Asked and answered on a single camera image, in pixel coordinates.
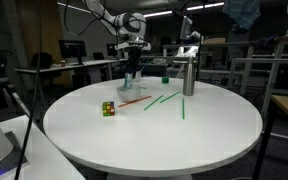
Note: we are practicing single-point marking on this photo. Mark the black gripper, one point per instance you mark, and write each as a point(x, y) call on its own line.
point(134, 56)

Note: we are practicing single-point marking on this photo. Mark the teal bottle with dark cap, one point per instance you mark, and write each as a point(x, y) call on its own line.
point(128, 81)

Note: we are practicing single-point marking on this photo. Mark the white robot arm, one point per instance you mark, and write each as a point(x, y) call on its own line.
point(130, 25)

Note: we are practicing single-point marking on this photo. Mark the white bowl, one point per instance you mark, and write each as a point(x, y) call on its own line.
point(128, 95)

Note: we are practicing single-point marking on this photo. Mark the white cup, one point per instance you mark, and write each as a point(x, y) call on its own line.
point(137, 77)

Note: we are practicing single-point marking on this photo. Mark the small dark monitor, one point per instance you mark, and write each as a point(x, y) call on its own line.
point(111, 50)

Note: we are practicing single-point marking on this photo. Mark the orange straw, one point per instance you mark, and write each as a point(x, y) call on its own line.
point(134, 101)

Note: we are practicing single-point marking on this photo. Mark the small green block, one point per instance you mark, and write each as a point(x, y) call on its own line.
point(165, 80)

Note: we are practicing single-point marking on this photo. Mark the multicolour puzzle cube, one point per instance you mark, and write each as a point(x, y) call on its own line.
point(108, 109)

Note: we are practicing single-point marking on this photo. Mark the long white office desk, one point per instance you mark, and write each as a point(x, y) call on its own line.
point(84, 63)

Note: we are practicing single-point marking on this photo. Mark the silver metal flask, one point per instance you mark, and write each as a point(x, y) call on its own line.
point(189, 78)

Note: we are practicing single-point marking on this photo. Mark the black computer monitor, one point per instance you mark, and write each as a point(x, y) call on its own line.
point(71, 49)

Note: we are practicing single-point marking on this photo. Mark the ceiling strip light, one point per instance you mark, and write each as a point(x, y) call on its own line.
point(165, 12)
point(205, 6)

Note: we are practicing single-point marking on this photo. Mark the black vertical pole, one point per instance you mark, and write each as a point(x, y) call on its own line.
point(199, 63)

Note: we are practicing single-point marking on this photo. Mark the grey white background machine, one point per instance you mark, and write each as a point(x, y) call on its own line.
point(186, 28)

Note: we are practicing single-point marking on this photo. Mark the red paper cup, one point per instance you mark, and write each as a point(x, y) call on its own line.
point(63, 63)

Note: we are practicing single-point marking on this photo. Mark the black office chair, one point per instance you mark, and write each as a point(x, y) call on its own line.
point(42, 60)

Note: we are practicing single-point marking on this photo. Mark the white side table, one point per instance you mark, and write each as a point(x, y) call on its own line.
point(50, 160)

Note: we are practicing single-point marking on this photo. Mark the blue hanging cloth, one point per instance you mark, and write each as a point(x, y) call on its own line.
point(242, 13)

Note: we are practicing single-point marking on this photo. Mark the grey metal frame desk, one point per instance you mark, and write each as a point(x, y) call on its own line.
point(250, 60)

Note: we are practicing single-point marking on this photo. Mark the black camera tripod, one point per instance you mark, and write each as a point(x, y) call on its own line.
point(18, 101)

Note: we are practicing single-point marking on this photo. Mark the grey base plate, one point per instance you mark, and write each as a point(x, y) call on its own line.
point(10, 160)

